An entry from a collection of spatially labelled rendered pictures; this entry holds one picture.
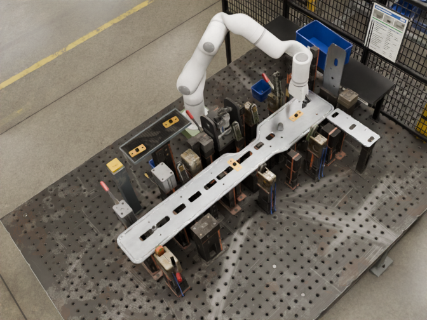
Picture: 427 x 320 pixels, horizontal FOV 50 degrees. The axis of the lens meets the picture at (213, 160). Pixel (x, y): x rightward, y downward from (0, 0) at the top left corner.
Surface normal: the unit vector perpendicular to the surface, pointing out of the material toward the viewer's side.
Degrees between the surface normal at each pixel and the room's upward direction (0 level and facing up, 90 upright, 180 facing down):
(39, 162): 0
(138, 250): 0
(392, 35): 90
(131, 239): 0
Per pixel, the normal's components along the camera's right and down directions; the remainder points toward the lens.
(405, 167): -0.09, -0.57
